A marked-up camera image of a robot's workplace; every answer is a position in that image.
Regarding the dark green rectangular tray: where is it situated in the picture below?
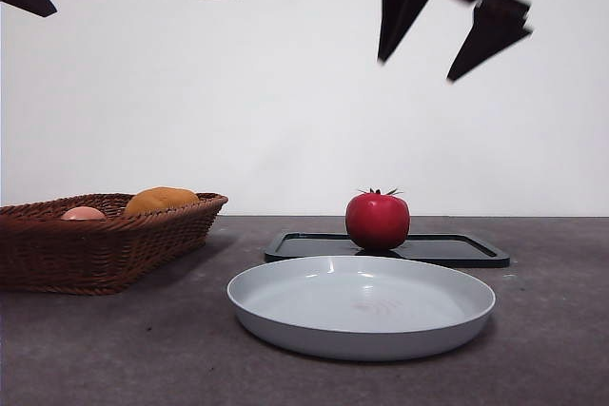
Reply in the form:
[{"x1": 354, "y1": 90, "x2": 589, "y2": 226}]
[{"x1": 264, "y1": 231, "x2": 511, "y2": 269}]

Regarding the pale grey round plate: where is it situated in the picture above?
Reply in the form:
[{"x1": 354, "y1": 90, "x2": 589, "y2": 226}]
[{"x1": 226, "y1": 255, "x2": 498, "y2": 362}]

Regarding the red tomato with green stem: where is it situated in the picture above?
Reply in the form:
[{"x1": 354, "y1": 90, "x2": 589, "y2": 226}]
[{"x1": 344, "y1": 186, "x2": 411, "y2": 251}]

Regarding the brown wicker basket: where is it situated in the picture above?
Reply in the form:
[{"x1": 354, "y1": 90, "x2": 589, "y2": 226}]
[{"x1": 0, "y1": 192, "x2": 229, "y2": 297}]

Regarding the pale brown egg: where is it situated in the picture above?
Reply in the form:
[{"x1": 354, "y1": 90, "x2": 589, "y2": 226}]
[{"x1": 60, "y1": 205, "x2": 108, "y2": 222}]

